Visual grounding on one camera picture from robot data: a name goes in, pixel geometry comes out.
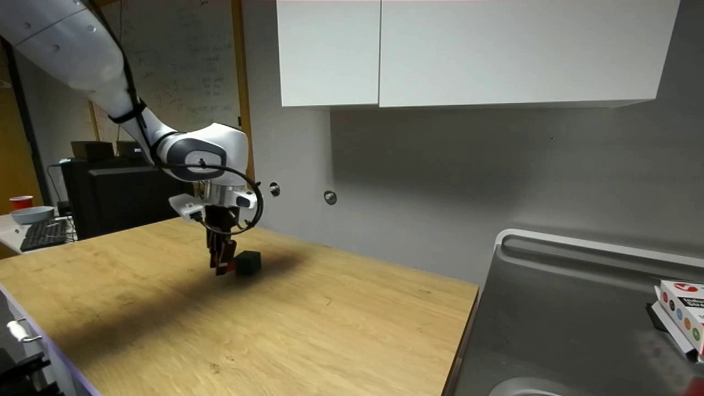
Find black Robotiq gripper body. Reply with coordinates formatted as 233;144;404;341
200;183;243;241

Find green wooden block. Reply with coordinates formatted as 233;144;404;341
236;249;267;279

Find black equipment cabinet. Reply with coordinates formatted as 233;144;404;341
60;139;199;243

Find wooden vertical trim strip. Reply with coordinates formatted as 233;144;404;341
228;0;255;181

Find black computer keyboard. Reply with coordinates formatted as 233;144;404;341
18;219;73;253

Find white shallow container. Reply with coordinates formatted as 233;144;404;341
9;205;57;227

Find narrow white cabinet door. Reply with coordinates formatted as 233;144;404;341
275;0;383;111

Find red plastic cup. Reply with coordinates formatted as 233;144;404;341
7;194;37;215

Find wide white cabinet door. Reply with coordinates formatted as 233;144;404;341
378;0;683;111

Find stainless steel sink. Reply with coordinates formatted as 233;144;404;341
443;227;704;396

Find white box coloured dots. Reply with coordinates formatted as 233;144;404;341
649;277;704;366

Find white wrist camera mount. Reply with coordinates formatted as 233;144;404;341
167;192;210;222

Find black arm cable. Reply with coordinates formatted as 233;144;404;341
85;0;267;235

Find black device metal handle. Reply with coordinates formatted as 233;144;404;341
0;288;55;396

